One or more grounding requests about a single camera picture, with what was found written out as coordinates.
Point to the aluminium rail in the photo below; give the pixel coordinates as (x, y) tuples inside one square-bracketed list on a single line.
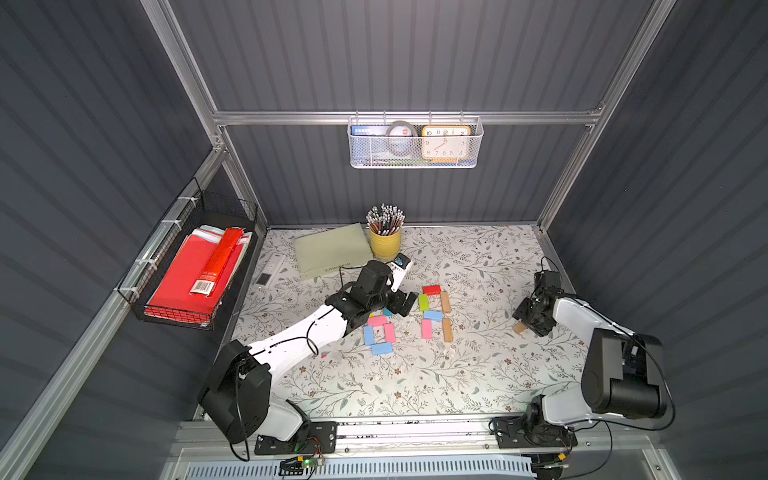
[(407, 436)]

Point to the long pink block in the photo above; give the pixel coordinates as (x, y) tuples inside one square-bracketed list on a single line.
[(427, 329)]

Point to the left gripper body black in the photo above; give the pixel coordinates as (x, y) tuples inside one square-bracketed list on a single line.
[(395, 297)]

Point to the black wire side basket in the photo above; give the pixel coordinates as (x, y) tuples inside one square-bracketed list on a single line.
[(202, 207)]

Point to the pale green book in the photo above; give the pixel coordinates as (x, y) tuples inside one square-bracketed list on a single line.
[(322, 253)]

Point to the white remote control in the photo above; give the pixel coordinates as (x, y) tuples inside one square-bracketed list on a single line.
[(270, 270)]

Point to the yellow alarm clock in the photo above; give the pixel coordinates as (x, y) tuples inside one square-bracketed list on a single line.
[(446, 143)]

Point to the red folder stack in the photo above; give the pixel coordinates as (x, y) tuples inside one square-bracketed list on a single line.
[(172, 300)]

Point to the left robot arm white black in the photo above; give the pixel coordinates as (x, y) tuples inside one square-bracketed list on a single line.
[(237, 393)]

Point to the bundle of pencils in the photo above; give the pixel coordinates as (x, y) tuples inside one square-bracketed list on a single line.
[(385, 220)]

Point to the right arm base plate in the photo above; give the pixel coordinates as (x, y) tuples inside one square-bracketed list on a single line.
[(523, 432)]

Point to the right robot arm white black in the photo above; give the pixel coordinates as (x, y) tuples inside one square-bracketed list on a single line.
[(623, 374)]

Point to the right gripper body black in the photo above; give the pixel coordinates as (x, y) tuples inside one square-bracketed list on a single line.
[(534, 315)]

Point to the yellow pencil cup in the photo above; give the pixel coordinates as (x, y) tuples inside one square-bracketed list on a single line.
[(385, 247)]

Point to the red long box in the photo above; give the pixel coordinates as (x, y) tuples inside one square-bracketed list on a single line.
[(217, 261)]

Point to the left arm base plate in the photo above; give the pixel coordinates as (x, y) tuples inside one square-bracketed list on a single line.
[(311, 437)]

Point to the grey tape roll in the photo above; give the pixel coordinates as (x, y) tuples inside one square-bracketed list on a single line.
[(399, 139)]

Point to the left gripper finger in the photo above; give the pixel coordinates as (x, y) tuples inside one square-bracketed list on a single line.
[(408, 302), (395, 302)]

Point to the white wire wall basket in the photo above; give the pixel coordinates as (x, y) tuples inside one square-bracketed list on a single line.
[(367, 148)]

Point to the light blue block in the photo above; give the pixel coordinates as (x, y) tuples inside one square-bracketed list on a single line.
[(382, 348), (433, 315), (369, 336)]

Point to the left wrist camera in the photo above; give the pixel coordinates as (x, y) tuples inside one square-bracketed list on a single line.
[(399, 267)]

